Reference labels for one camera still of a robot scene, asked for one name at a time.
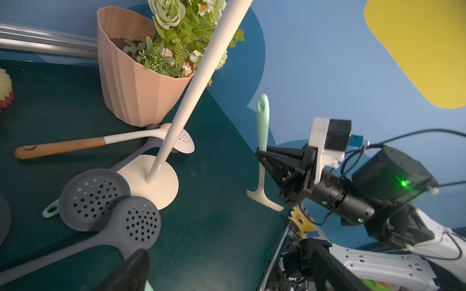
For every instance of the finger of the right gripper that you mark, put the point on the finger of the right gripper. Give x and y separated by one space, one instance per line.
279 173
280 155

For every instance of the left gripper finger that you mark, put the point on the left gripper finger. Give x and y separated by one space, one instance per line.
132 275

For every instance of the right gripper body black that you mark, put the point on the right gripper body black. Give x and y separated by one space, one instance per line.
298 180

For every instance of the cream skimmer mint handle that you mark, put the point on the cream skimmer mint handle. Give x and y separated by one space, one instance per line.
259 194

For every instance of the grey skimmer mint handle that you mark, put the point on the grey skimmer mint handle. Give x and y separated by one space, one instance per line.
88 200
134 224

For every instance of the cream utensil rack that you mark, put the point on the cream utensil rack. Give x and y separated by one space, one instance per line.
152 177

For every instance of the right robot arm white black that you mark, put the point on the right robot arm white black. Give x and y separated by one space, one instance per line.
378 196

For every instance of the pink pot with flowers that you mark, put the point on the pink pot with flowers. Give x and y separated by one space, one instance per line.
146 63

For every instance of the yellow smiley sponge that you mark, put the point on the yellow smiley sponge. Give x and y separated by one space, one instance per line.
6 90

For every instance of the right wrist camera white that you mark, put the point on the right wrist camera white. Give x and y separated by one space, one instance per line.
330 137

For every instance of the cream skimmer wooden handle right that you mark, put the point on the cream skimmer wooden handle right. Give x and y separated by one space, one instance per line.
35 151

